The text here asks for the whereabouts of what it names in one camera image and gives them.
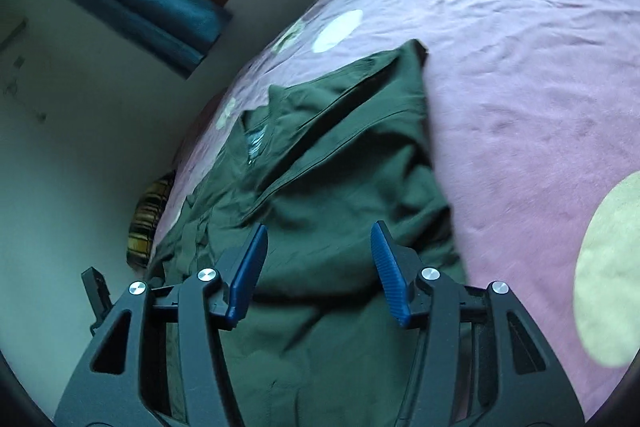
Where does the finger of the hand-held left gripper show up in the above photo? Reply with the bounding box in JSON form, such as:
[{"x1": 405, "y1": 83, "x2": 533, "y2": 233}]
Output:
[{"x1": 81, "y1": 267, "x2": 114, "y2": 337}]

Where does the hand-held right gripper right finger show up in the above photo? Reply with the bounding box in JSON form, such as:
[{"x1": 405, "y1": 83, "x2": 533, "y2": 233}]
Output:
[{"x1": 370, "y1": 221, "x2": 587, "y2": 427}]

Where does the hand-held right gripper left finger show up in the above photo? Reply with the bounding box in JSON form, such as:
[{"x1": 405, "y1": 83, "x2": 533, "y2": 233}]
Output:
[{"x1": 52, "y1": 223, "x2": 269, "y2": 427}]

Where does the dark green jacket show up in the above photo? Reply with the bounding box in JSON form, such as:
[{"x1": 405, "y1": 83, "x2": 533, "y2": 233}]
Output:
[{"x1": 147, "y1": 39, "x2": 473, "y2": 427}]

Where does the striped cushion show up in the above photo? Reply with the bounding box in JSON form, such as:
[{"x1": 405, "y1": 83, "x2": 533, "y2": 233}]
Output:
[{"x1": 126, "y1": 171, "x2": 177, "y2": 269}]

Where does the pink dotted bed sheet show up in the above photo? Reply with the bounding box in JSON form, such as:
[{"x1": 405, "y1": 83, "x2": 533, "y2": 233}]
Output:
[{"x1": 150, "y1": 0, "x2": 640, "y2": 423}]

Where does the blue curtain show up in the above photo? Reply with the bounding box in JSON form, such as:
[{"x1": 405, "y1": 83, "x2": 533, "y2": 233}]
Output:
[{"x1": 20, "y1": 0, "x2": 233, "y2": 80}]

